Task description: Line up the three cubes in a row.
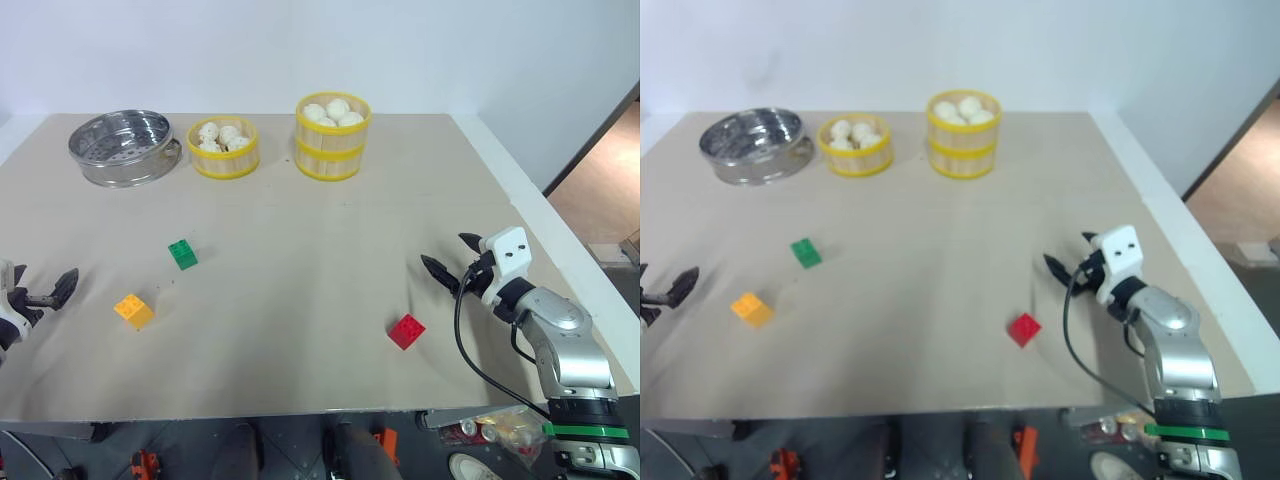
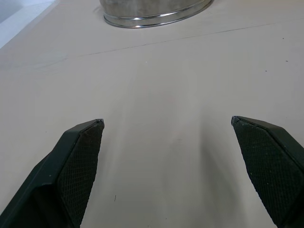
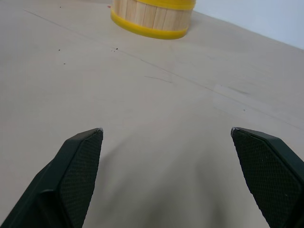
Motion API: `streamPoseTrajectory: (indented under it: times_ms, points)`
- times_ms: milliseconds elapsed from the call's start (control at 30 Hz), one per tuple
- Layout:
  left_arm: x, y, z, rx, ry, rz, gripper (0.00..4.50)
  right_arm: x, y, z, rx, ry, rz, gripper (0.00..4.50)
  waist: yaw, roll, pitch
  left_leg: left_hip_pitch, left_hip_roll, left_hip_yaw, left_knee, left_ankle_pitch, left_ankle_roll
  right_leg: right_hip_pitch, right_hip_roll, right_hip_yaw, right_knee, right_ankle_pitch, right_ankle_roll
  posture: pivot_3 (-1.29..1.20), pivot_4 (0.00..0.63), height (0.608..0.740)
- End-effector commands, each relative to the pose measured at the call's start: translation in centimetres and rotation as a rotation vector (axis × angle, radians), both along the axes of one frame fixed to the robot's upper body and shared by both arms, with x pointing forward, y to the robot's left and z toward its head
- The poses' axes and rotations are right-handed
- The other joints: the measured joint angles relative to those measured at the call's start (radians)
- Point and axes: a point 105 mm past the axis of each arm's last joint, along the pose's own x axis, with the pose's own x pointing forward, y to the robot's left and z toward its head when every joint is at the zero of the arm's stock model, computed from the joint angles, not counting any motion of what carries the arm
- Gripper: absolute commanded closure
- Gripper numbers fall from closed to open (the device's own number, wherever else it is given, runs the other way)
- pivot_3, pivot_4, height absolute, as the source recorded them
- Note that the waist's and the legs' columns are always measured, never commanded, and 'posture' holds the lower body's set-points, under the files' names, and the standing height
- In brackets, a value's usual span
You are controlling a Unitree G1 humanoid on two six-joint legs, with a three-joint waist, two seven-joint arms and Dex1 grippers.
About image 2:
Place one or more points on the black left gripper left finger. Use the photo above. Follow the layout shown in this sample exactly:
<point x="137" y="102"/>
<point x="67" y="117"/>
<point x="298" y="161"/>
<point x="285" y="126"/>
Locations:
<point x="59" y="175"/>

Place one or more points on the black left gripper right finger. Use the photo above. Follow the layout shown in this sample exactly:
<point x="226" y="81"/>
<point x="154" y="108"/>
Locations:
<point x="268" y="164"/>

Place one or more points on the silver metal bucket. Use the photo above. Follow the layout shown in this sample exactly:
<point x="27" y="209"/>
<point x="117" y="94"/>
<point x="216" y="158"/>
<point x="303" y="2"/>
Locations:
<point x="152" y="12"/>

